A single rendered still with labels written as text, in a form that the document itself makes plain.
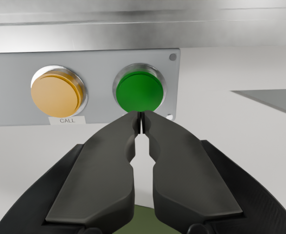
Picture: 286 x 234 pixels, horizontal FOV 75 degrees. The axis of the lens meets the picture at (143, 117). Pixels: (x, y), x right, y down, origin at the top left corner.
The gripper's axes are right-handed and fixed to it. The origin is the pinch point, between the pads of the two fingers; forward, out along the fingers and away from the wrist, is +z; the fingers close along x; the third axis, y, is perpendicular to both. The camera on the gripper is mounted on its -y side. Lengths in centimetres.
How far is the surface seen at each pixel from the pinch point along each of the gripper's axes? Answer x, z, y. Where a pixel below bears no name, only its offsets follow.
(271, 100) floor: 87, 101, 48
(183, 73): 6.2, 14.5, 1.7
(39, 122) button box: -9.8, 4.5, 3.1
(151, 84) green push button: 0.9, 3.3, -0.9
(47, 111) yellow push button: -8.0, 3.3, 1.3
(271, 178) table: 25.7, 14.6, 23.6
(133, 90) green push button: -0.6, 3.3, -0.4
